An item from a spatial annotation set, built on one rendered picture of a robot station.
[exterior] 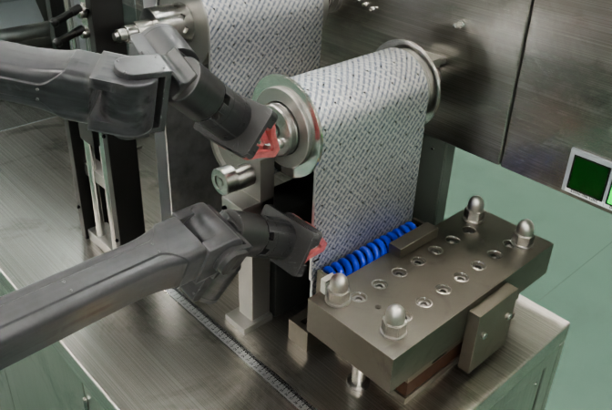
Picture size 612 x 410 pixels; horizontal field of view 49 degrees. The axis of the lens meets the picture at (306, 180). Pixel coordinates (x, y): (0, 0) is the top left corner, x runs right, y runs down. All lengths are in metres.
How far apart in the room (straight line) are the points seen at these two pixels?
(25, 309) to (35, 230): 0.76
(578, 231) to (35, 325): 2.83
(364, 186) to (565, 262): 2.08
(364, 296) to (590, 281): 2.04
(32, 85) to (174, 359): 0.51
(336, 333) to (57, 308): 0.42
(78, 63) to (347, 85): 0.38
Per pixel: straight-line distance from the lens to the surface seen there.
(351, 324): 0.93
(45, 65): 0.74
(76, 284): 0.68
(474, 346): 1.03
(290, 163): 0.93
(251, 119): 0.82
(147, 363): 1.07
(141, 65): 0.73
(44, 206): 1.48
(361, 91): 0.95
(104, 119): 0.74
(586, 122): 1.03
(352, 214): 1.02
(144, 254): 0.72
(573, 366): 2.54
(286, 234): 0.89
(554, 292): 2.84
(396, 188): 1.08
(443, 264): 1.06
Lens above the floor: 1.65
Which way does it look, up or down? 30 degrees down
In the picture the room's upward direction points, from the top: 2 degrees clockwise
